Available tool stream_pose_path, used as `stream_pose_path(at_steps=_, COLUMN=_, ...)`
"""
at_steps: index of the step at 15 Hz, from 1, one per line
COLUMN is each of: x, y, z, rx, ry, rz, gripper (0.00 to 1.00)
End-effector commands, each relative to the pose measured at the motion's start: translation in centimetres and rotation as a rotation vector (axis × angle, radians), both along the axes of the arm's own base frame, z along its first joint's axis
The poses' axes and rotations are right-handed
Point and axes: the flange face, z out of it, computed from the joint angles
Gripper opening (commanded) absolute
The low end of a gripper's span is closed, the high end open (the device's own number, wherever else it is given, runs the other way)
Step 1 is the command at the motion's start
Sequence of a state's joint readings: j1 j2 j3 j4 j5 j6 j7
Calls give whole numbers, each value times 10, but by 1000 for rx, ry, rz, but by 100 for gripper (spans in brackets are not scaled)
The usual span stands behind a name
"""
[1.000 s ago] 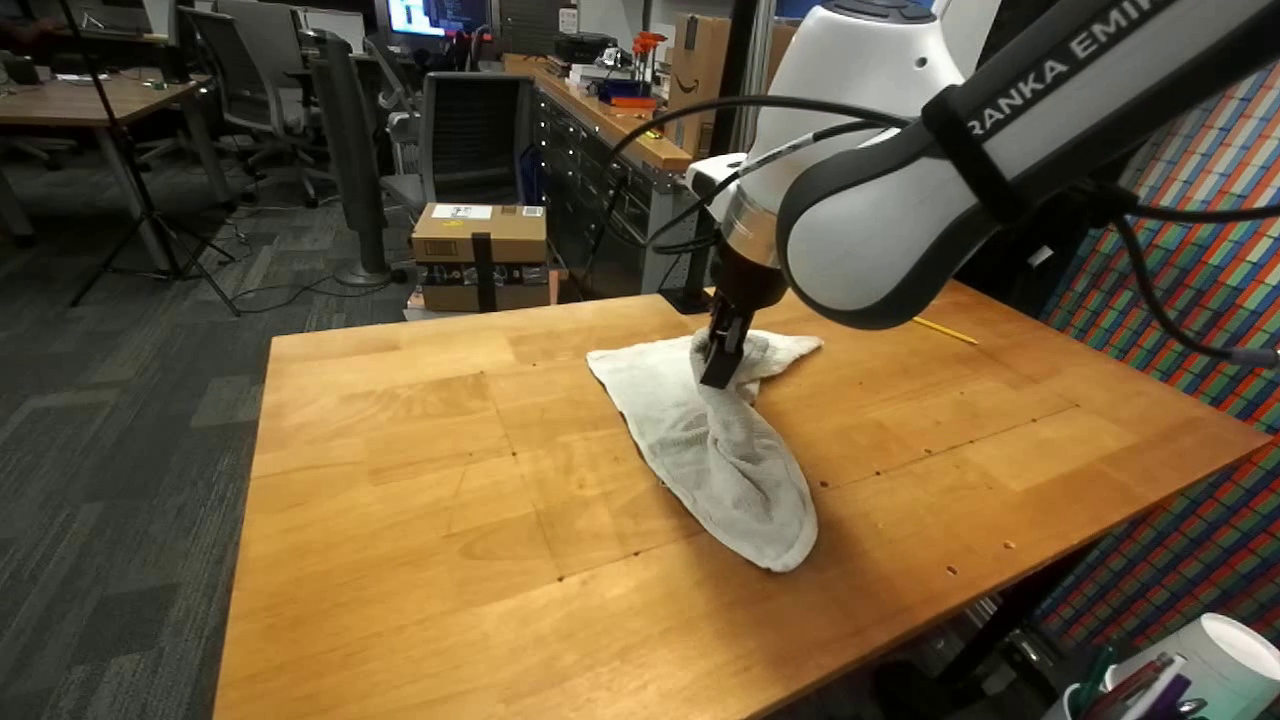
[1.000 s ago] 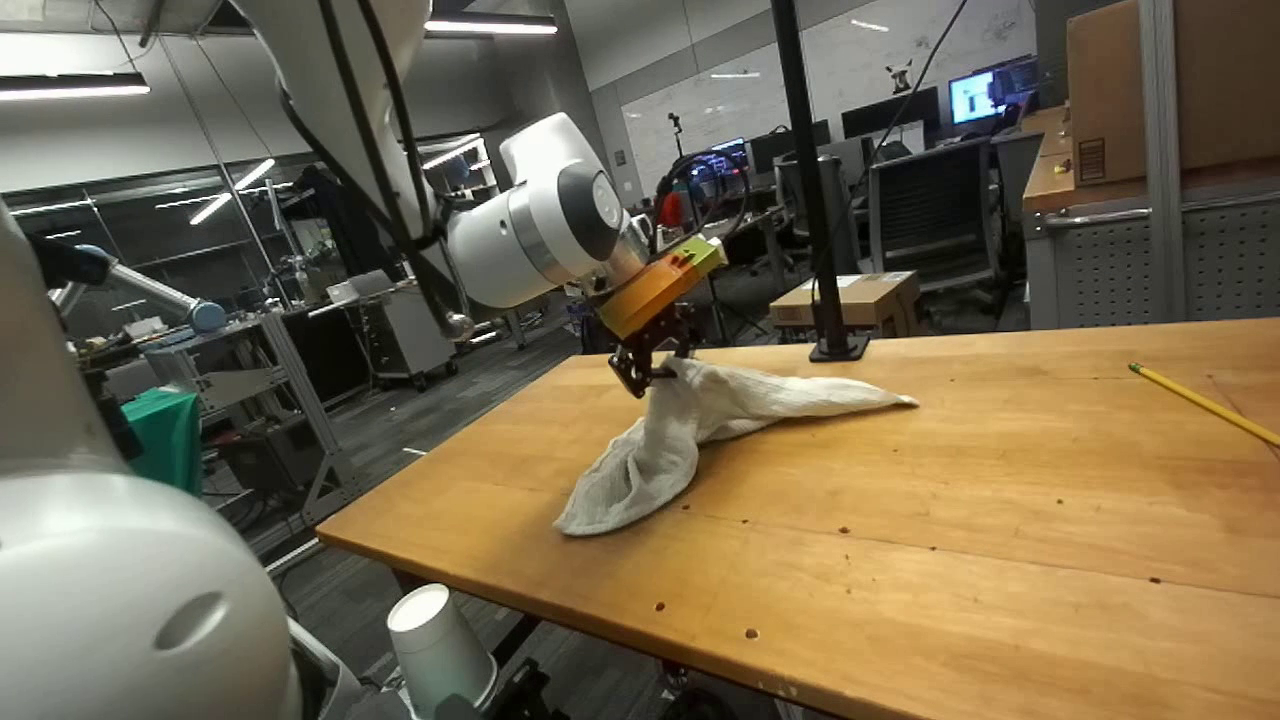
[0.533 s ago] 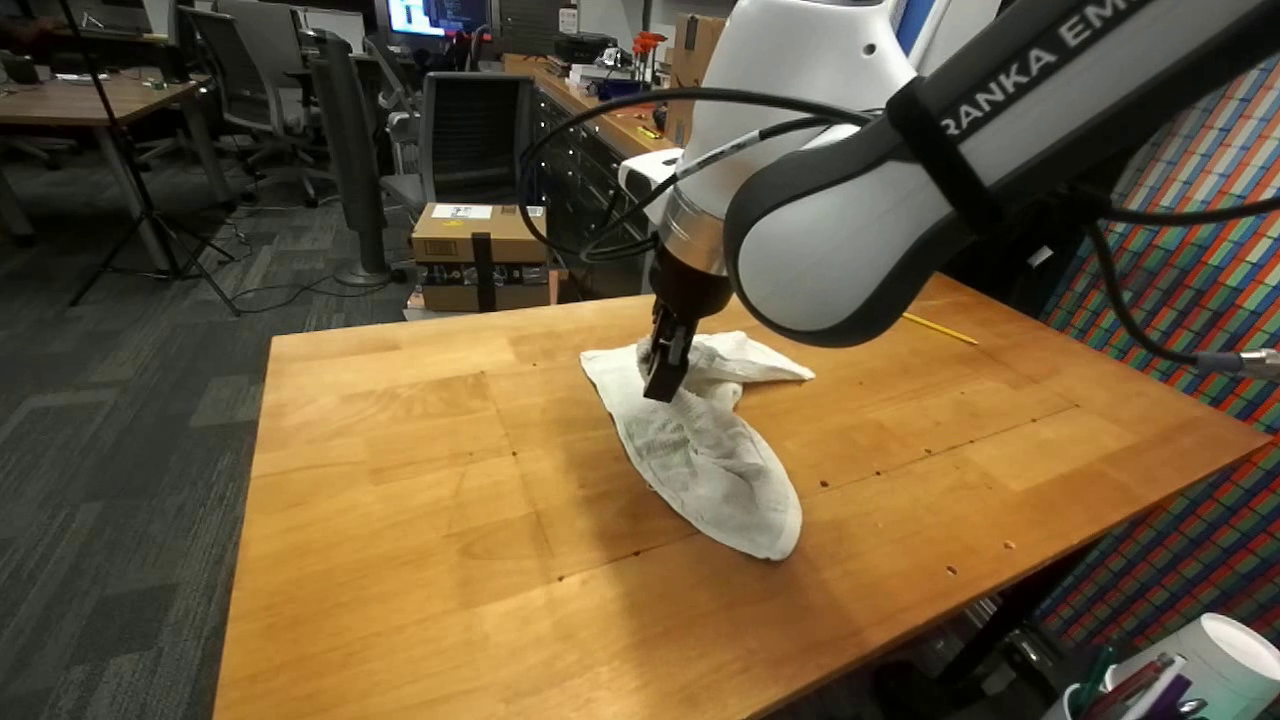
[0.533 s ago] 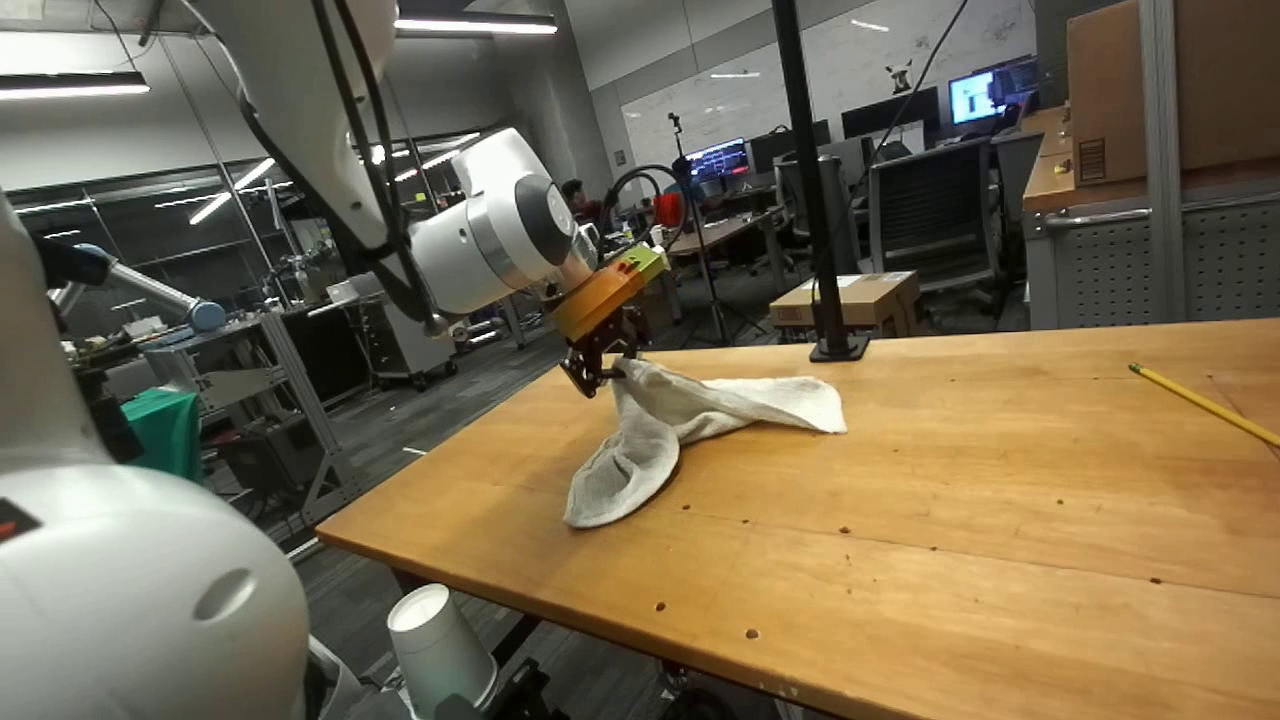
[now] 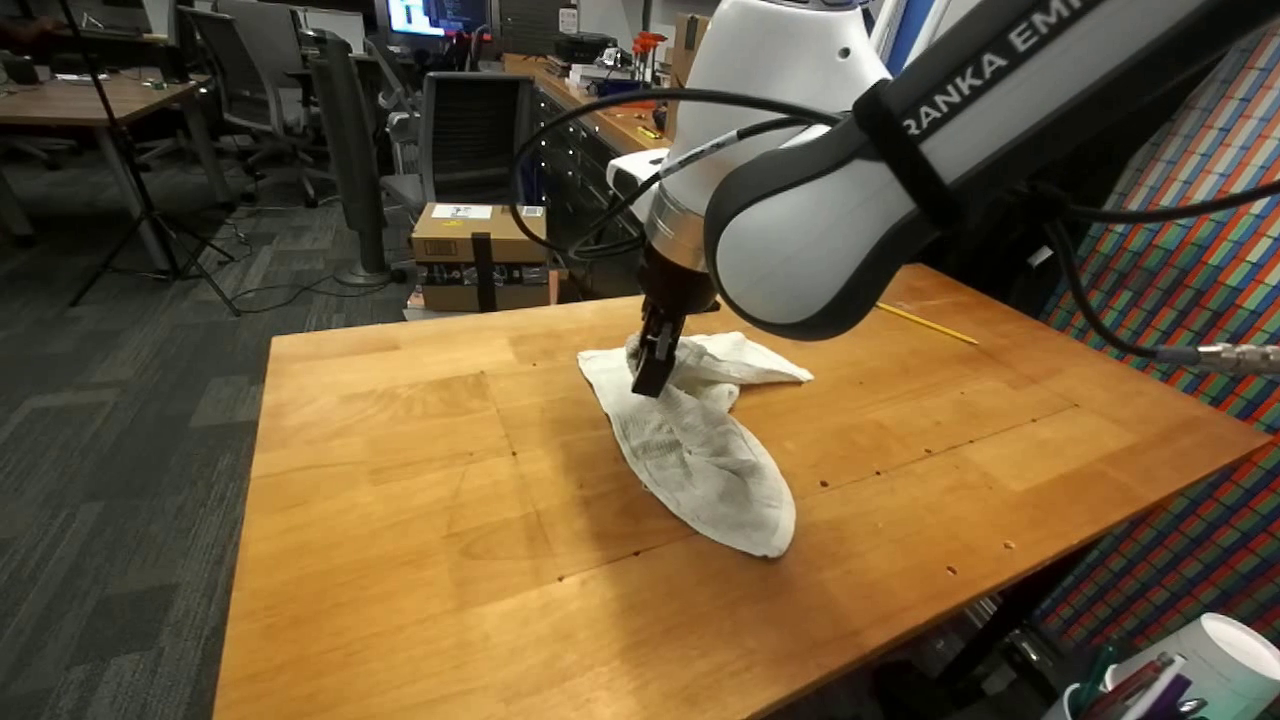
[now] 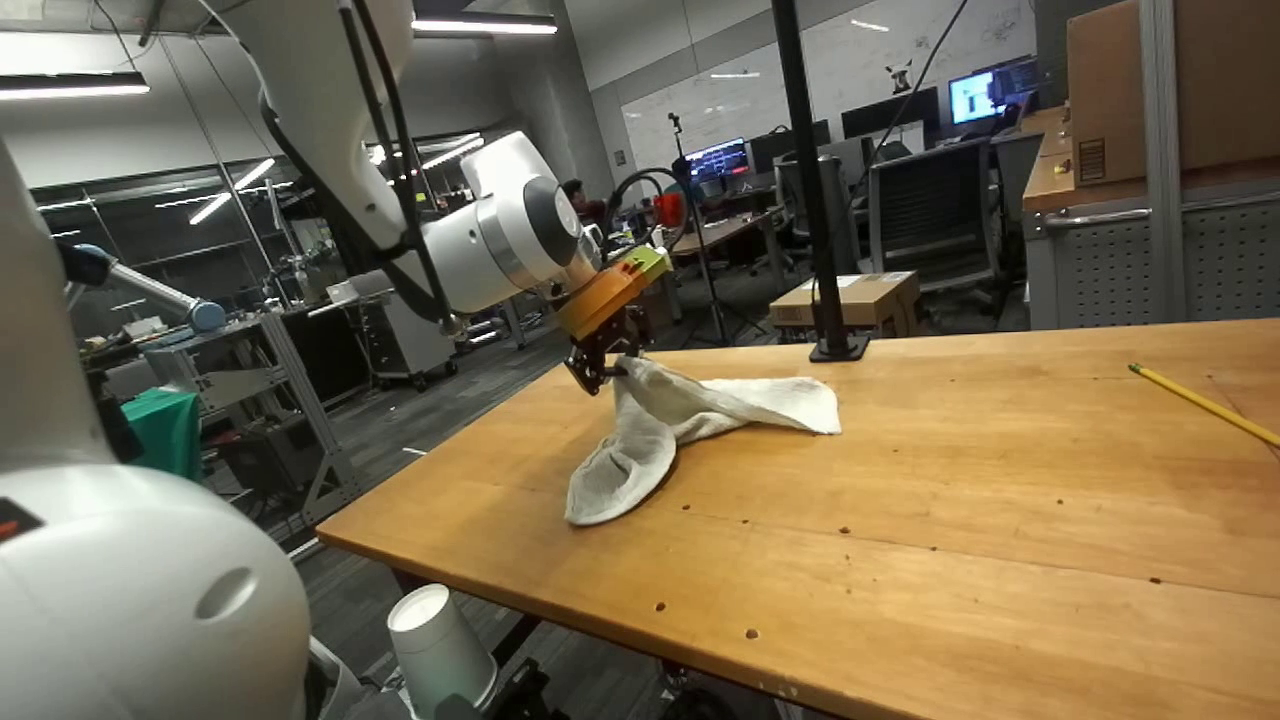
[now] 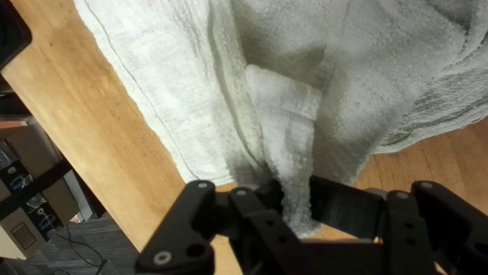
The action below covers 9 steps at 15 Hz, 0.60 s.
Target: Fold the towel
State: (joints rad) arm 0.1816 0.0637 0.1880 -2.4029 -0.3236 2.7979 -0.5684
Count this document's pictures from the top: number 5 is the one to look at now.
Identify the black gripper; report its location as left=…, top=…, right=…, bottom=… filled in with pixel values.
left=628, top=253, right=725, bottom=402

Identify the white terry towel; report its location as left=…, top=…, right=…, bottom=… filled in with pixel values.
left=575, top=329, right=816, bottom=563

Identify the grey perforated metal cabinet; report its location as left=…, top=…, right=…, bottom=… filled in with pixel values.
left=498, top=52, right=672, bottom=305

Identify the yellow pencil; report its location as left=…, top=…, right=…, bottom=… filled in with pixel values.
left=877, top=302, right=983, bottom=351

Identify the black mesh office chair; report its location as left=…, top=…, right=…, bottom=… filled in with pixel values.
left=417, top=67, right=543, bottom=208

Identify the lit computer monitor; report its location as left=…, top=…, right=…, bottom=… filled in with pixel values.
left=378, top=0, right=493, bottom=41

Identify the grey office chair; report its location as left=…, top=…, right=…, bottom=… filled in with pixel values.
left=176, top=6, right=311, bottom=144

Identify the multicolour checkered panel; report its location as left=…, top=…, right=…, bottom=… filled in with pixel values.
left=1033, top=25, right=1280, bottom=657

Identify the black tripod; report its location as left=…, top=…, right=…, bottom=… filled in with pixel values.
left=52, top=0, right=248, bottom=320

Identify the wooden office desk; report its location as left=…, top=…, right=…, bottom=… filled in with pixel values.
left=0, top=67, right=205, bottom=137

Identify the white paper cup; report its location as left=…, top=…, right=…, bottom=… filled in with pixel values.
left=1103, top=609, right=1280, bottom=720

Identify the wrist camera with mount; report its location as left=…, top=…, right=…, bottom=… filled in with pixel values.
left=603, top=144, right=672, bottom=201

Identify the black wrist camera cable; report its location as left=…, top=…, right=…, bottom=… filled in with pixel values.
left=508, top=84, right=847, bottom=271

